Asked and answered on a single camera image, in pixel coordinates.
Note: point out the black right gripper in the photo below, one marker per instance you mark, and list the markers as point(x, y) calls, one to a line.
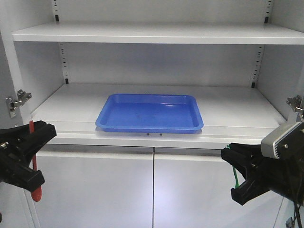
point(284, 177)

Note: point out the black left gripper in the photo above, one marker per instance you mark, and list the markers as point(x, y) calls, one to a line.
point(17, 148)

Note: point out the green plastic spoon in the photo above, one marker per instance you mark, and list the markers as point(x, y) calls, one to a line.
point(235, 176)

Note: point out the left cabinet door hinge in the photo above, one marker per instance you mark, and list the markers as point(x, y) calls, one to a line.
point(12, 105)

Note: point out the cabinet door hinge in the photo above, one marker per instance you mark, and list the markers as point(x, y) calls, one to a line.
point(12, 105)
point(295, 104)

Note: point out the right cabinet door hinge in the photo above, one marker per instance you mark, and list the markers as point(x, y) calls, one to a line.
point(295, 104)

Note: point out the grey metal cabinet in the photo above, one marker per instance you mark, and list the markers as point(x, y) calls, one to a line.
point(240, 59)

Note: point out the blue plastic tray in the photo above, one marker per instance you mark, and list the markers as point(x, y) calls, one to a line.
point(150, 113)

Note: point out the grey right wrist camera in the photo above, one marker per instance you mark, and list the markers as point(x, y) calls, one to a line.
point(284, 142)

